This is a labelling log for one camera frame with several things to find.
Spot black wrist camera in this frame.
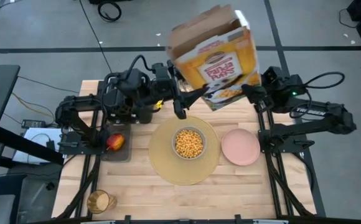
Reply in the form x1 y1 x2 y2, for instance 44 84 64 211
261 65 293 91
151 62 171 83

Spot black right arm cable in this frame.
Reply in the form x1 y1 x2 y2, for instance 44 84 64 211
289 71 346 119

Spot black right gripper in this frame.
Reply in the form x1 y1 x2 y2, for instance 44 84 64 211
241 83 283 114

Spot amber ribbed glass tumbler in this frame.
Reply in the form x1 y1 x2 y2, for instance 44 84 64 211
86 189 118 215

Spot black metal rig frame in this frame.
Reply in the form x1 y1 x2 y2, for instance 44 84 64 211
55 79 318 224

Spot pink round plate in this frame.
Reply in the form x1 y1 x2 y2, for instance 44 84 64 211
221 128 261 167

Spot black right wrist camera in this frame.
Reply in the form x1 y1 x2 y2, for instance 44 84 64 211
261 65 293 91

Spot coiled black cable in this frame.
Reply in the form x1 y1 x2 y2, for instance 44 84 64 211
97 1 123 23

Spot black four-slot toaster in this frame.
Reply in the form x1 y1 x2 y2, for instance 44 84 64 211
101 73 155 124

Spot black power adapter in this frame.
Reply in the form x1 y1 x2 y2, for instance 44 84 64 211
21 119 47 129

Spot round woven yellow placemat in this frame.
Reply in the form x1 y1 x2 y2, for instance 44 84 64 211
148 116 222 186

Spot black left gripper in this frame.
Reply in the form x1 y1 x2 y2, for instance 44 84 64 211
151 60 211 121

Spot dark blue chair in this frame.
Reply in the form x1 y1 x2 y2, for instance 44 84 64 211
0 174 28 224

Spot dark grey tray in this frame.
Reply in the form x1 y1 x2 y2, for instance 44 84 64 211
100 123 132 162

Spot yellow cereal puffs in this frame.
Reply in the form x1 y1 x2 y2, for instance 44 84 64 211
174 129 204 159

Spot yellow floor cable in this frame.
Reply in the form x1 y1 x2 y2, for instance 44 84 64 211
11 92 57 121

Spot red yellow apple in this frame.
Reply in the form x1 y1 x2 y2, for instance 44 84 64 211
106 133 126 152

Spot grey ceramic bowl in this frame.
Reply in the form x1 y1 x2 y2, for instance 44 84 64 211
171 125 207 161

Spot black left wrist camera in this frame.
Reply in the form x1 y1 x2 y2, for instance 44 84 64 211
151 62 171 83

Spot long black floor cable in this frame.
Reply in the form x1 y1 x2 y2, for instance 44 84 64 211
79 0 113 75

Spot white paper board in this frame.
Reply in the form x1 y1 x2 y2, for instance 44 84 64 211
12 127 63 165

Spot yellow Panda Puffs cereal box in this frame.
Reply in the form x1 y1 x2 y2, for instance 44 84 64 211
166 4 261 112

